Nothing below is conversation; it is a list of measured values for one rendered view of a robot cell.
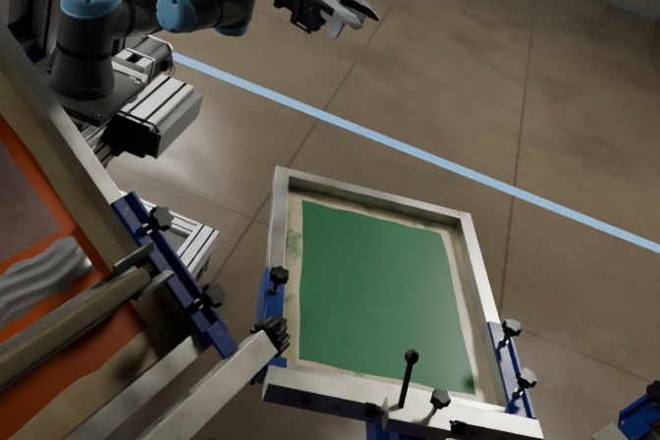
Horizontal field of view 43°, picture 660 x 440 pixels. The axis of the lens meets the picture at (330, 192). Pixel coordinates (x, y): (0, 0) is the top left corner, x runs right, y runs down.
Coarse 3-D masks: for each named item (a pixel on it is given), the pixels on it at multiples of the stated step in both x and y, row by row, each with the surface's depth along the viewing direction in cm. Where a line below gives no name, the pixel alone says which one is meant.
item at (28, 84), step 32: (0, 32) 143; (0, 64) 144; (32, 64) 145; (32, 96) 143; (64, 128) 144; (64, 160) 145; (96, 160) 146; (96, 192) 144; (160, 288) 145; (192, 352) 142; (128, 384) 133; (160, 384) 135; (96, 416) 124; (128, 416) 128
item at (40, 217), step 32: (0, 128) 139; (0, 160) 136; (32, 160) 141; (0, 192) 133; (32, 192) 138; (0, 224) 131; (32, 224) 135; (64, 224) 139; (0, 256) 128; (32, 256) 132; (96, 256) 141; (32, 320) 128; (128, 320) 140; (64, 352) 129; (96, 352) 133; (64, 384) 127
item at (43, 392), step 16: (0, 336) 123; (16, 384) 121; (32, 384) 123; (48, 384) 125; (0, 400) 119; (16, 400) 120; (32, 400) 122; (48, 400) 124; (0, 416) 118; (16, 416) 119; (32, 416) 121; (0, 432) 117
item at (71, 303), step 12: (96, 288) 133; (72, 300) 129; (84, 300) 131; (60, 312) 127; (36, 324) 123; (96, 324) 131; (24, 336) 121; (0, 348) 117; (60, 348) 125; (24, 372) 119
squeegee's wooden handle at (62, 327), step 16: (144, 272) 133; (112, 288) 128; (128, 288) 130; (80, 304) 128; (96, 304) 124; (112, 304) 126; (64, 320) 119; (80, 320) 121; (96, 320) 124; (32, 336) 119; (48, 336) 116; (64, 336) 118; (16, 352) 112; (32, 352) 114; (48, 352) 116; (0, 368) 109; (16, 368) 111; (0, 384) 109
